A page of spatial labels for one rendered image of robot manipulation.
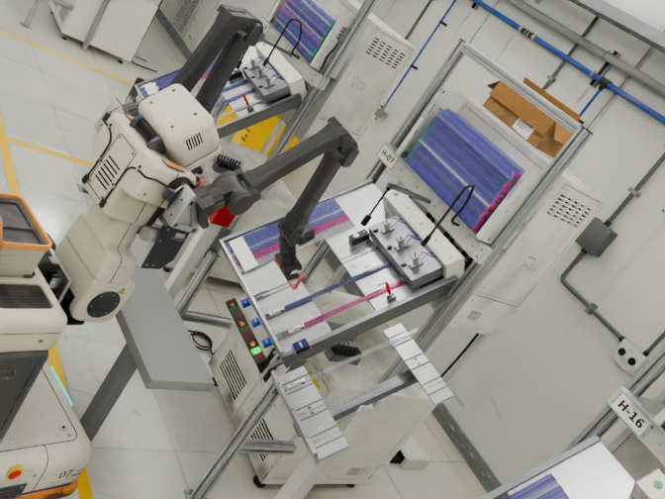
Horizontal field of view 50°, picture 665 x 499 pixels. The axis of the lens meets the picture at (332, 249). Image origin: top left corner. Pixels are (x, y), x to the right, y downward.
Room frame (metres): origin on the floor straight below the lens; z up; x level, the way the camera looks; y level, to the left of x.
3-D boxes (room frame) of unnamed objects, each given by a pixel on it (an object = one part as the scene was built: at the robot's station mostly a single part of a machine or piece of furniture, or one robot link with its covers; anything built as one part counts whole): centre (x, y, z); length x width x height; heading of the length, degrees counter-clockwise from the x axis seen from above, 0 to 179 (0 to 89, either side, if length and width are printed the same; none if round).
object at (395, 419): (2.89, -0.29, 0.31); 0.70 x 0.65 x 0.62; 44
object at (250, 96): (3.80, 0.83, 0.66); 1.01 x 0.73 x 1.31; 134
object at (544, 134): (3.05, -0.39, 1.82); 0.68 x 0.30 x 0.20; 44
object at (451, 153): (2.76, -0.25, 1.52); 0.51 x 0.13 x 0.27; 44
